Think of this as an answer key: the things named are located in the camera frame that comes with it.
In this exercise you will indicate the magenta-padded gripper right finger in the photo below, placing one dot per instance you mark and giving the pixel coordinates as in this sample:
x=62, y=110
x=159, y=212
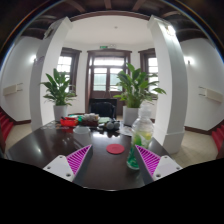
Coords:
x=150, y=162

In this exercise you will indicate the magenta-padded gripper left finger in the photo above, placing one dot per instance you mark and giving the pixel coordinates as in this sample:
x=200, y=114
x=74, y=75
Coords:
x=76, y=161

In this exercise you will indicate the clear green-labelled drink bottle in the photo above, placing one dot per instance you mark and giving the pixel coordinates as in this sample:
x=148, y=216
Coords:
x=142, y=128

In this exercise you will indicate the flat round red coaster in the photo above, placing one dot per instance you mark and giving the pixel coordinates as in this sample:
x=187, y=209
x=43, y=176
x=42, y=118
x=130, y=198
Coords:
x=115, y=149

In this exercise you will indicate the brown basket of items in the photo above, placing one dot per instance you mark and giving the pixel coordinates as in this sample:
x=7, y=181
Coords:
x=90, y=120

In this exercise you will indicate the dark grey round object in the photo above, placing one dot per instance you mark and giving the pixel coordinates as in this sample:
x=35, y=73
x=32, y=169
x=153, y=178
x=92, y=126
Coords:
x=109, y=126
x=116, y=125

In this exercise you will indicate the black chair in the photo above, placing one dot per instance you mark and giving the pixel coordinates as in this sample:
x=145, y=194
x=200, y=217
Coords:
x=103, y=108

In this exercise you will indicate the slim potted plant white pot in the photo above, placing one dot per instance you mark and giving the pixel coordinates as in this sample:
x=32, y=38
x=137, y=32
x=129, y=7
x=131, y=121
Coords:
x=59, y=90

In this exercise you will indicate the bushy potted plant white pot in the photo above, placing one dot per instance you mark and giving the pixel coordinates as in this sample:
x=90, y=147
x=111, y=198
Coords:
x=135, y=86

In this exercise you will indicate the brown wooden glazed door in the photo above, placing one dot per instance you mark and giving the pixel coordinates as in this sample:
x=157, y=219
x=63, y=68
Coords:
x=108, y=90

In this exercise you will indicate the wide brown-framed window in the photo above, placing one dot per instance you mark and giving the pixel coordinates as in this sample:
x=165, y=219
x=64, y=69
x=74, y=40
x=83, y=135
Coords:
x=65, y=65

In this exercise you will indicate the narrow brown-framed window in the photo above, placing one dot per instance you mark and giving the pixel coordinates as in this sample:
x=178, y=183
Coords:
x=152, y=65

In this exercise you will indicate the green exit sign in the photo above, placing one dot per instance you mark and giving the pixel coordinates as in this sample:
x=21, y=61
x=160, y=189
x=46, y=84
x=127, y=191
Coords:
x=103, y=47

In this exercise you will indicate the wall lamp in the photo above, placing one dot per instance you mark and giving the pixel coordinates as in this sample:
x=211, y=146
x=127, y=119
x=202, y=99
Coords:
x=188, y=60
x=33, y=59

